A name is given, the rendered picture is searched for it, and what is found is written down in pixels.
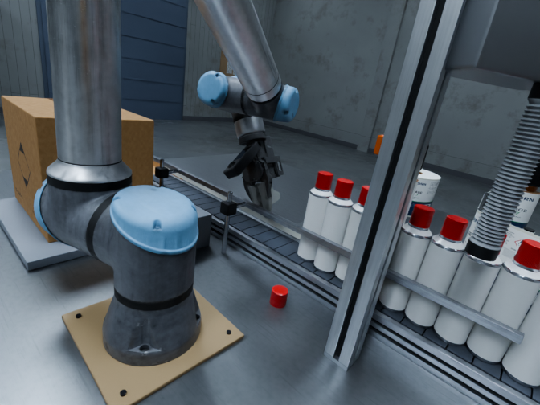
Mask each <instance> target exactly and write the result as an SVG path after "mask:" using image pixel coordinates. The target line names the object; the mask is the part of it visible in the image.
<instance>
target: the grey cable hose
mask: <svg viewBox="0 0 540 405"><path fill-rule="evenodd" d="M527 99H528V101H529V104H528V105H526V107H527V109H525V110H524V111H525V113H524V114H522V115H523V116H524V117H523V118H521V121H522V122H519V123H518V124H519V125H520V126H518V127H517V128H518V130H517V131H515V133H516V134H515V135H513V136H514V137H515V138H514V139H511V140H512V141H513V142H512V143H510V144H511V145H512V146H510V147H508V148H509V150H508V151H506V152H507V153H508V154H506V155H505V156H506V158H505V159H503V160H504V161H505V162H502V165H503V166H500V168H501V170H498V171H499V174H497V176H498V178H495V179H496V181H495V182H494V183H495V185H492V187H493V189H490V190H491V191H492V192H489V194H490V196H488V198H489V199H486V201H487V202H486V203H485V206H484V207H483V208H484V210H481V211H482V212H483V213H480V215H481V216H480V217H479V220H477V222H478V223H476V225H477V226H476V227H475V229H476V230H473V232H474V233H472V236H471V237H469V239H468V242H467V244H466V246H465V251H466V252H467V253H468V254H470V255H471V256H474V257H476V258H478V259H481V260H486V261H495V260H496V259H497V256H498V254H499V252H500V250H501V246H500V245H502V242H503V241H504V240H503V239H504V238H505V236H504V235H506V234H507V233H506V231H508V229H507V228H509V227H510V226H509V224H511V222H510V221H512V220H513V219H512V217H515V215H514V214H515V213H517V212H516V211H515V210H518V208H517V207H518V206H520V204H519V203H521V202H522V201H521V200H520V199H521V198H523V197H522V195H524V194H525V193H524V192H523V191H526V190H527V189H526V187H528V185H527V184H528V183H530V181H529V180H530V179H532V178H531V177H530V176H532V175H534V174H533V173H532V172H534V171H536V170H535V169H534V168H535V167H537V165H536V164H538V163H540V162H539V161H538V160H539V159H540V83H534V84H533V86H532V88H531V90H530V94H529V95H528V98H527Z"/></svg>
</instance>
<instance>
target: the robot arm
mask: <svg viewBox="0 0 540 405"><path fill-rule="evenodd" d="M194 2H195V4H196V5H197V7H198V9H199V11H200V12H201V14H202V16H203V17H204V19H205V21H206V23H207V25H208V26H209V28H210V30H211V32H212V34H213V36H214V37H215V39H216V41H217V43H218V44H219V46H220V48H221V49H222V51H223V54H224V55H225V56H226V58H227V61H228V62H229V64H230V65H231V67H232V69H233V71H234V73H235V74H236V76H232V77H230V76H225V75H224V74H223V73H222V72H215V71H209V72H206V73H205V74H203V75H202V77H201V78H200V80H199V82H198V88H197V90H198V97H199V99H200V100H201V101H202V102H203V103H204V104H206V105H208V106H210V107H211V108H217V109H221V110H223V111H226V112H230V113H231V115H232V119H233V122H234V125H235V131H236V135H237V138H238V139H239V145H246V147H245V148H244V149H243V150H242V151H241V152H240V153H239V155H238V156H237V157H236V158H235V159H234V160H233V161H232V162H231V163H230V164H229V165H228V167H227V168H226V169H225V170H224V171H223V173H224V174H225V175H226V177H227V178H228V179H231V178H233V177H237V176H240V175H241V174H242V172H243V177H242V178H243V185H244V189H245V190H246V193H247V195H248V197H249V198H250V199H251V201H252V202H253V203H255V204H256V205H258V206H260V207H263V208H264V209H267V210H269V211H271V210H272V204H273V203H275V202H276V201H278V200H279V199H280V193H279V192H278V191H276V190H273V188H272V179H273V178H277V177H280V176H281V175H283V174H284V171H283V168H282V165H281V160H280V156H275V155H274V152H273V148H272V142H271V138H270V136H265V128H264V123H263V118H264V119H269V120H273V121H281V122H290V121H292V120H293V118H294V117H295V116H296V114H297V110H298V106H299V92H298V91H297V89H296V88H294V87H291V86H288V85H283V84H282V81H281V78H280V75H279V72H278V70H277V68H276V64H275V62H274V59H273V57H272V53H271V51H270V49H269V46H268V43H267V40H266V38H265V35H264V32H263V29H262V27H261V25H260V21H259V19H258V16H257V14H256V10H255V8H254V6H253V3H252V0H194ZM46 10H47V30H48V41H49V52H50V62H51V82H52V93H53V104H54V114H55V134H56V144H57V155H58V158H57V159H56V160H55V161H54V162H53V163H52V164H50V165H49V166H48V167H47V179H46V180H45V181H44V182H43V186H42V187H41V189H38V190H37V192H36V195H35V200H34V211H35V217H36V218H37V221H38V222H39V225H40V226H41V227H42V228H43V230H44V231H46V232H47V233H48V234H50V235H51V236H52V237H53V238H54V239H56V240H58V241H59V242H61V243H64V244H66V245H68V246H72V247H74V248H76V249H78V250H80V251H82V252H84V253H86V254H88V255H90V256H92V257H94V258H96V259H97V260H100V261H101V262H103V263H105V264H107V265H109V266H111V267H112V269H113V279H114V295H113V297H112V300H111V303H110V306H109V308H108V312H107V314H106V316H105V318H104V322H103V327H102V333H103V343H104V348H105V349H106V351H107V352H108V353H109V354H110V356H112V357H113V358H115V359H116V360H117V361H119V362H122V363H124V364H127V365H130V366H156V365H161V364H163V363H167V362H170V361H172V360H174V359H176V358H178V357H180V356H182V355H183V354H184V353H185V352H187V351H188V350H189V349H190V348H191V347H192V346H193V344H194V343H195V342H196V341H197V339H198V336H199V333H200V328H201V312H200V308H199V306H198V302H197V299H196V296H195V294H194V290H193V285H194V266H195V255H196V244H197V241H198V213H197V210H196V207H195V206H194V204H193V203H192V202H191V201H190V200H189V199H188V198H187V197H186V196H185V195H183V194H180V193H178V192H177V191H175V190H171V189H168V188H165V187H160V188H157V187H155V186H148V185H141V186H132V170H131V169H130V168H129V167H128V166H127V165H126V164H125V163H124V162H123V161H122V160H121V0H46ZM277 162H280V168H281V171H280V170H279V166H278V163H277ZM256 182H261V183H260V184H259V183H257V184H255V183H256Z"/></svg>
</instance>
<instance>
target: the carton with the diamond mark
mask: <svg viewBox="0 0 540 405"><path fill-rule="evenodd" d="M1 98H2V109H3V115H4V121H5V126H6V137H7V143H8V149H9V155H10V164H11V170H12V176H13V182H14V192H15V197H16V199H17V200H18V201H19V203H20V204H21V205H22V207H23V208H24V210H25V211H26V213H27V214H28V215H29V216H30V217H31V219H32V221H33V222H34V223H35V225H36V226H37V228H38V229H39V230H40V231H41V233H42V234H43V236H44V237H45V239H46V240H47V242H48V243H52V242H56V241H58V240H56V239H54V238H53V237H52V236H51V235H50V234H48V233H47V232H46V231H44V230H43V228H42V227H41V226H40V225H39V222H38V221H37V218H36V217H35V211H34V200H35V195H36V192H37V190H38V189H41V187H42V186H43V182H44V181H45V180H46V179H47V167H48V166H49V165H50V164H52V163H53V162H54V161H55V160H56V159H57V158H58V155H57V144H56V134H55V114H54V104H53V99H52V98H35V97H23V96H1ZM153 131H154V121H153V120H151V119H149V118H146V117H143V116H140V115H137V114H136V113H133V112H129V111H126V110H124V109H121V160H122V161H123V162H124V163H125V164H126V165H127V166H128V167H129V168H130V169H131V170H132V186H141V185H148V186H152V185H153Z"/></svg>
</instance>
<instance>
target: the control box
mask: <svg viewBox="0 0 540 405"><path fill-rule="evenodd" d="M445 70H446V72H450V73H451V77H455V78H459V79H463V80H471V81H475V82H479V83H483V84H491V85H495V86H499V87H503V88H511V89H515V90H528V91H530V90H531V88H532V86H533V84H534V83H540V0H466V3H465V5H464V10H463V13H462V15H461V18H460V22H459V25H458V28H457V31H456V35H455V38H454V40H453V43H452V48H451V51H450V53H449V56H448V60H447V63H446V66H445Z"/></svg>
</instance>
